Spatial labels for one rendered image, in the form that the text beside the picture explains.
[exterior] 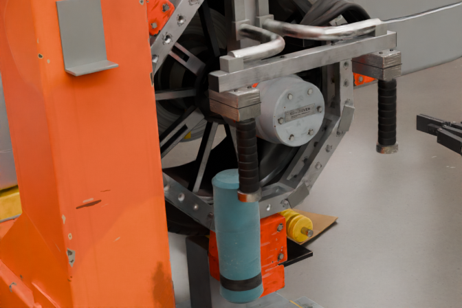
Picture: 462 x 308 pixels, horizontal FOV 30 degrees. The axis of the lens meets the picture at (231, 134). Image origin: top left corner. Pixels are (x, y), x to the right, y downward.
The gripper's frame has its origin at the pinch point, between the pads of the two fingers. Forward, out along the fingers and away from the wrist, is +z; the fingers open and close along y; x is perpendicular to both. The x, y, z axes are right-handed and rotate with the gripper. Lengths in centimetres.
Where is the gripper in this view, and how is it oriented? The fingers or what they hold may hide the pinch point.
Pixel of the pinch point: (432, 125)
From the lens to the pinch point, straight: 164.4
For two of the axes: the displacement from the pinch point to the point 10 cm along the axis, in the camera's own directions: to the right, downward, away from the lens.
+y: 8.2, -2.4, 5.2
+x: -0.6, -9.4, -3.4
